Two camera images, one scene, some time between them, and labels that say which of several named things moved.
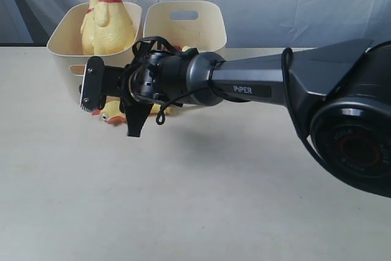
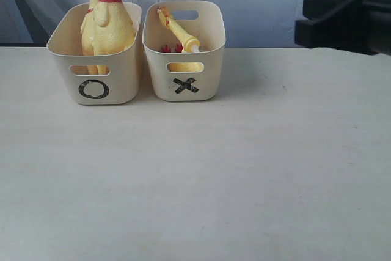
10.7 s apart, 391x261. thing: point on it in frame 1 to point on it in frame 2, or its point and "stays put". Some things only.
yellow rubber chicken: [113, 29] stays put
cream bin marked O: [66, 47] stays put
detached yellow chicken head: [112, 112] to [189, 43]
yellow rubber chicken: [87, 29] stays put
